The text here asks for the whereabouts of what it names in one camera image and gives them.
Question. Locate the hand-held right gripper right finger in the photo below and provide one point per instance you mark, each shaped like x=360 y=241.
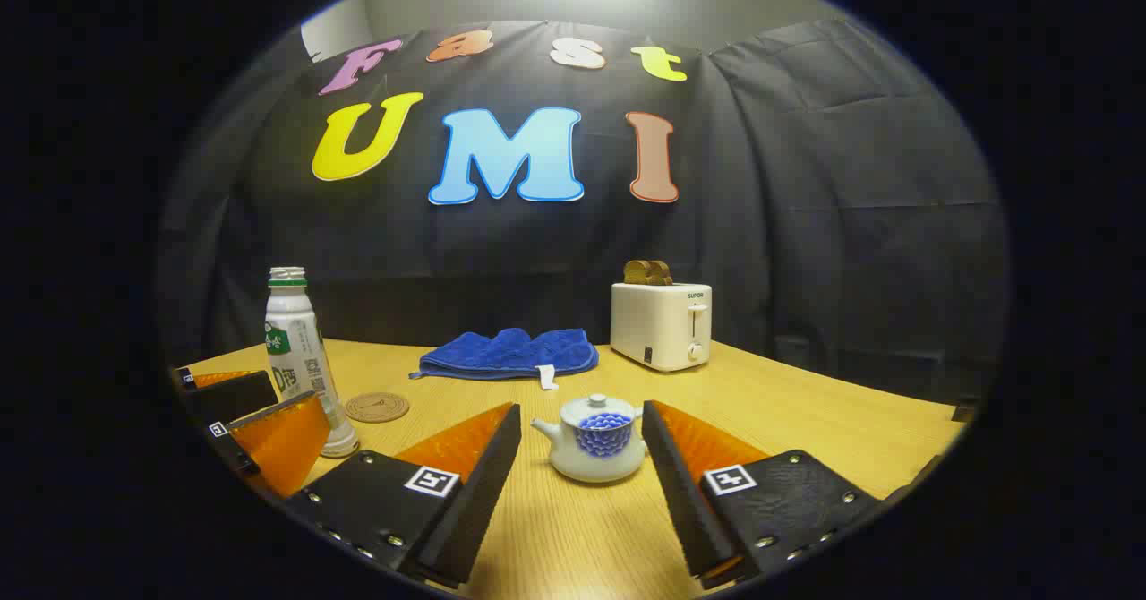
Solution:
x=671 y=484

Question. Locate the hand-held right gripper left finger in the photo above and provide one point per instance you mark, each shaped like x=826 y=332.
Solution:
x=488 y=484

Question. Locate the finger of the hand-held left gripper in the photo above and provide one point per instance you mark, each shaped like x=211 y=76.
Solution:
x=269 y=412
x=237 y=397

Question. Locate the white green-label water bottle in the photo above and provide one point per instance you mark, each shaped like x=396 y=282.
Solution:
x=295 y=340

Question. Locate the round brown coaster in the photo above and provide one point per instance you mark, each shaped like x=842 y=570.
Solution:
x=377 y=407

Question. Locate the blue towel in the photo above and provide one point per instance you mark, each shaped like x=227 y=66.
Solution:
x=510 y=354

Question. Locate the white toaster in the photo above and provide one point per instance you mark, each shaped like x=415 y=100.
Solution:
x=658 y=327

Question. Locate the black backdrop cloth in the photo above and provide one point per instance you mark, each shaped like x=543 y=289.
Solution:
x=761 y=224

